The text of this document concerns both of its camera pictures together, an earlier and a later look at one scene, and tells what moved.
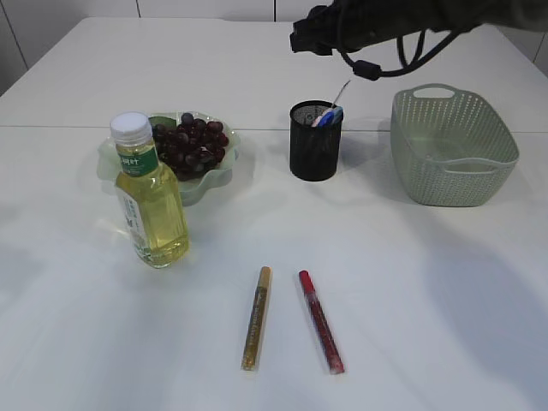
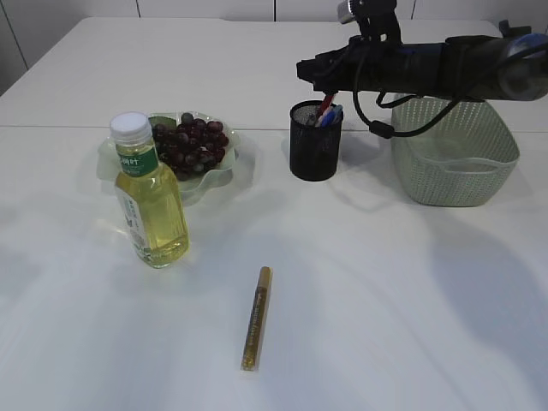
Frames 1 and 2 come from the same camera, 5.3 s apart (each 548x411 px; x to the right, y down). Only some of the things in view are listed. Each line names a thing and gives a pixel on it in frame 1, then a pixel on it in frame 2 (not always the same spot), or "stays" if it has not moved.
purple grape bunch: x=191 y=146 stays
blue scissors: x=331 y=118 stays
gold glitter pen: x=252 y=357 stays
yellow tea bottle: x=151 y=196 stays
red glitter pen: x=336 y=361 → x=324 y=106
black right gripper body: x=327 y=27 → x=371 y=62
